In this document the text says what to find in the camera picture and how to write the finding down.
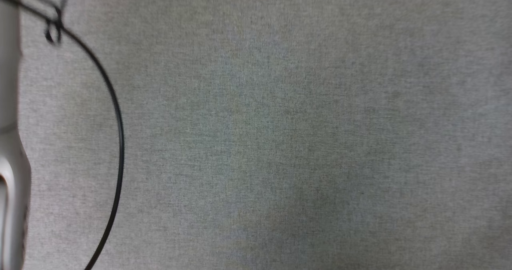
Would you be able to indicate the grey fabric sofa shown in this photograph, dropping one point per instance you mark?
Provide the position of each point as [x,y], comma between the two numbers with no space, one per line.
[280,122]

